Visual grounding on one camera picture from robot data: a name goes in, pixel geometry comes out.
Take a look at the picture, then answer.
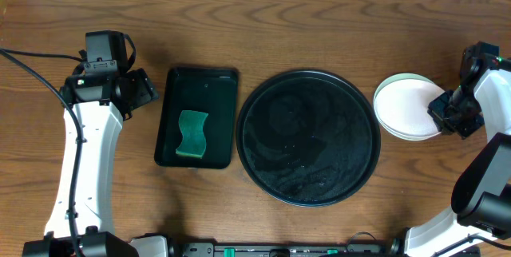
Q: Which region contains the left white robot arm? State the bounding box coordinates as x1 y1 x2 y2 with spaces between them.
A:
22 69 170 256

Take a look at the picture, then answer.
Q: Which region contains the dark green rectangular tray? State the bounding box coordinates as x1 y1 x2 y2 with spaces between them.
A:
154 67 238 169

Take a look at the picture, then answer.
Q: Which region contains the green wavy sponge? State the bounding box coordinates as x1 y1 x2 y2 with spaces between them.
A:
176 110 208 159

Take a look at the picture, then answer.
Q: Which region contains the round black tray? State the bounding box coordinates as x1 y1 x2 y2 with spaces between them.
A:
236 69 381 208

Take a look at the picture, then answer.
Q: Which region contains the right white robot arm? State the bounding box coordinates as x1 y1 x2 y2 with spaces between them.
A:
403 54 510 256

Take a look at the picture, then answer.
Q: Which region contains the pale green plate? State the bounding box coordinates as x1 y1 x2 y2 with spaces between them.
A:
372 73 442 142

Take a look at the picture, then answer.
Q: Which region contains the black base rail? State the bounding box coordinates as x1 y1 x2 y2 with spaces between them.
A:
127 231 480 257

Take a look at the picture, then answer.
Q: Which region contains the white plate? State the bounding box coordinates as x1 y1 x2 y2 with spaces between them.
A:
374 78 446 138

